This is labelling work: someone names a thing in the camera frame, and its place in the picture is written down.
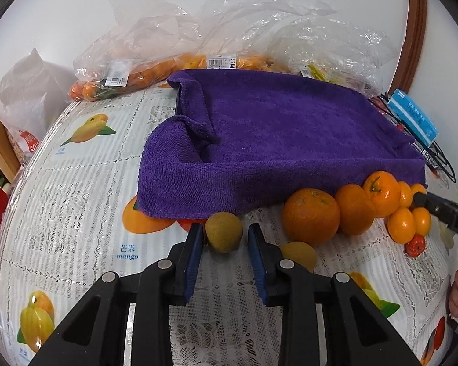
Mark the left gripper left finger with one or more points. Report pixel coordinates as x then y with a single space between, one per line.
93 332

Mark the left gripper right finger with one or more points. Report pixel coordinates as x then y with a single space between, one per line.
323 315

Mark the small glossy mandarin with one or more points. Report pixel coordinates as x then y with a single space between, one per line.
406 194
401 226
423 221

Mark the small red fruit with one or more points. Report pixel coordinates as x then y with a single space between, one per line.
415 246

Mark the orange with stem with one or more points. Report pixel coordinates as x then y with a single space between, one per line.
383 190

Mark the medium orange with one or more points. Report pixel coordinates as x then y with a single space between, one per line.
357 212

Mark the large orange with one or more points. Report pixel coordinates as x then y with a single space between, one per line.
310 216

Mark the small brown-green longan fruit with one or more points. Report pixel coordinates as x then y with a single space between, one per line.
224 231

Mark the blue tissue pack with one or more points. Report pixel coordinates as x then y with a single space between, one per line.
403 107

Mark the clear bag of yellow fruit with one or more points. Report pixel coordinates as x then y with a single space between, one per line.
335 52

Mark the purple terry towel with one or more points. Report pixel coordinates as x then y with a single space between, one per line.
243 139

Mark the white plastic bag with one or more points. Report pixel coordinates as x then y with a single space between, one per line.
33 93

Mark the clear bag of oranges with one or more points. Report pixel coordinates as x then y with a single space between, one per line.
153 39

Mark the brown wooden door frame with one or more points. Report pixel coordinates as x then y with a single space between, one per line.
412 47

